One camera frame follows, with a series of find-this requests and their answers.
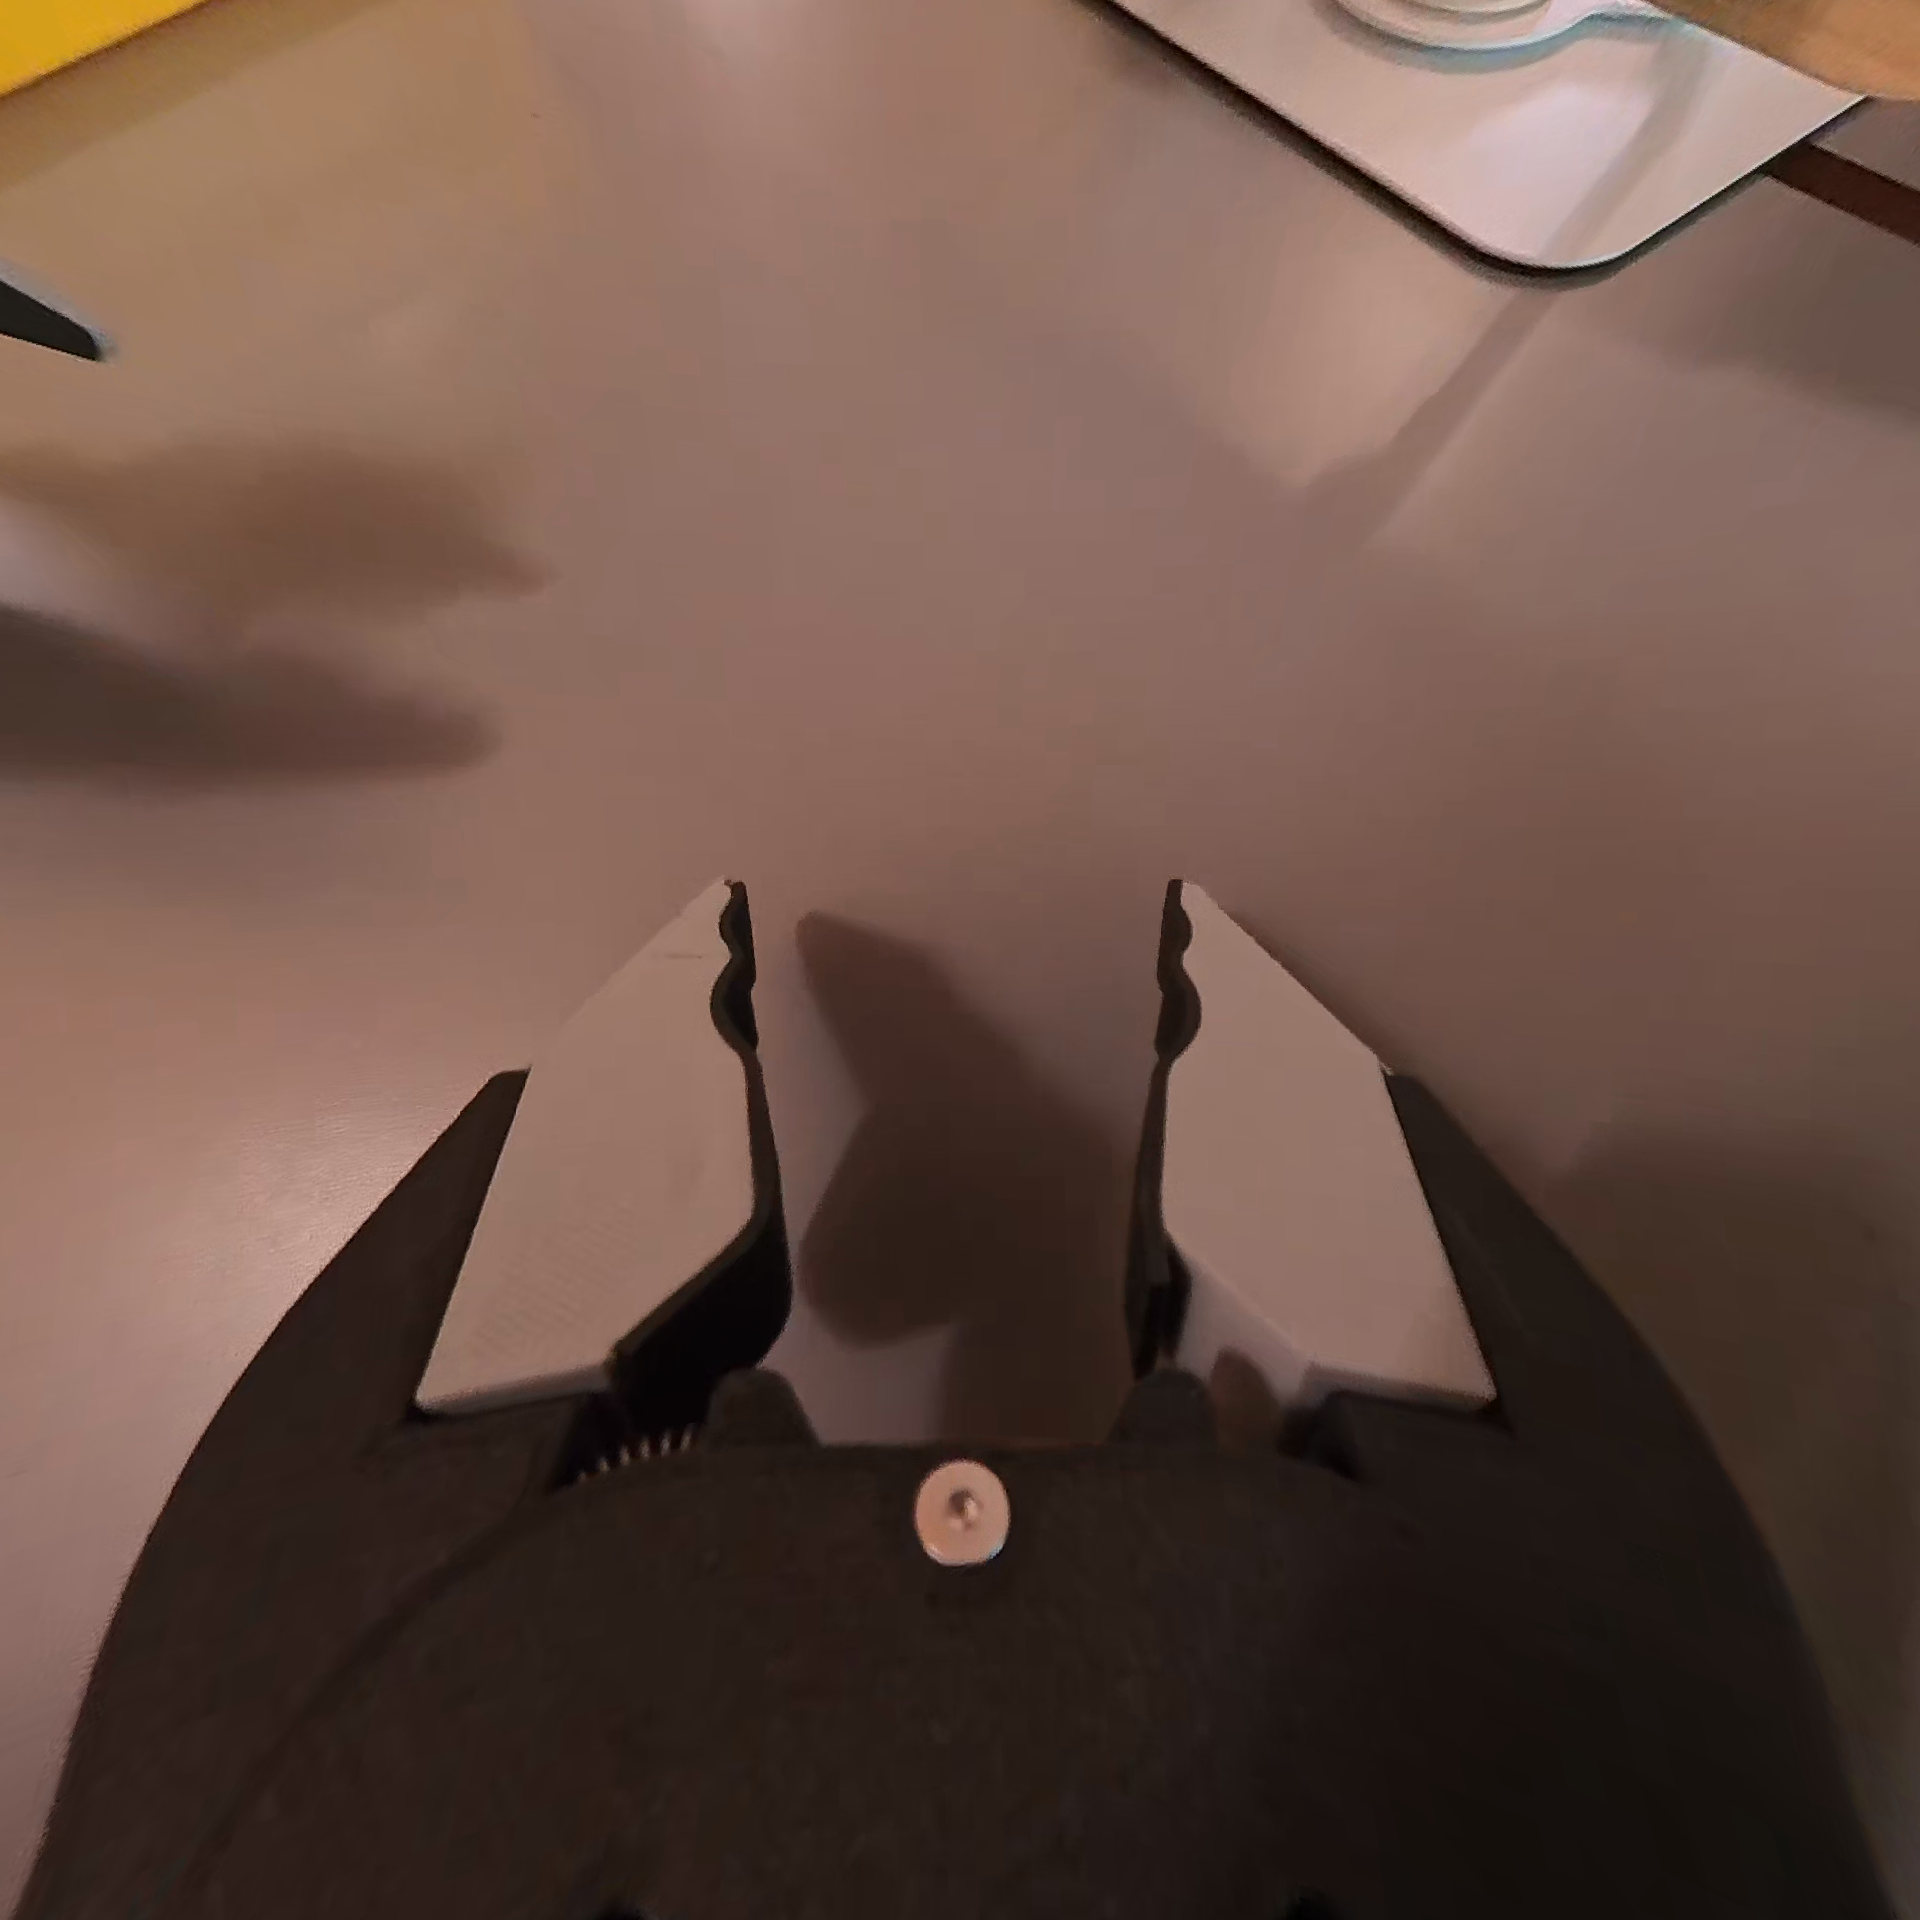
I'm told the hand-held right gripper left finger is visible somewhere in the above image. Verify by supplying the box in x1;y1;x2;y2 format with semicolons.
411;880;794;1415

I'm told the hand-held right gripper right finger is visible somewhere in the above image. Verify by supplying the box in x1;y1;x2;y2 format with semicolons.
1125;880;1499;1443

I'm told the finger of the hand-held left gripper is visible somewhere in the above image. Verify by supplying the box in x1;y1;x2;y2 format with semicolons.
0;255;118;365

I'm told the yellow box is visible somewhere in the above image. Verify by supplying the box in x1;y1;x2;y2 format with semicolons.
0;0;204;95

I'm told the white and wooden document stand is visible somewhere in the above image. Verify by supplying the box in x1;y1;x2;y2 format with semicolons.
1102;0;1920;279

